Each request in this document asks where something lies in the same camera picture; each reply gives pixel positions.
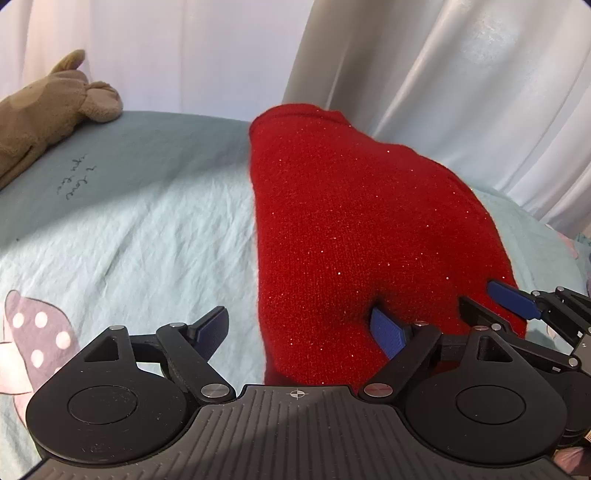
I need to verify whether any white curtain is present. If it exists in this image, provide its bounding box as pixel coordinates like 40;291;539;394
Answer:
0;0;591;236

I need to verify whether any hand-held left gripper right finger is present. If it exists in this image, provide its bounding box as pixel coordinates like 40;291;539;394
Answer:
362;306;528;400

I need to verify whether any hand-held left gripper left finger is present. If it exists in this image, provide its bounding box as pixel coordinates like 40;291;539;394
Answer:
83;305;238;403

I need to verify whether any red knit sweater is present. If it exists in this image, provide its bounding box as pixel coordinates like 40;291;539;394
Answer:
248;104;528;386

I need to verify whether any grey-brown plush toy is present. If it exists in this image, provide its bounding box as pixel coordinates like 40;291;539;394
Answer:
0;49;123;190

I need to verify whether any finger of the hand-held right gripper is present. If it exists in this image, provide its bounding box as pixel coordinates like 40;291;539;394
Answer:
457;296;578;372
487;279;591;343

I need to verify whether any light green printed bed sheet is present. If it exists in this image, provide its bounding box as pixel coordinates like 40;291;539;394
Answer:
0;110;591;480

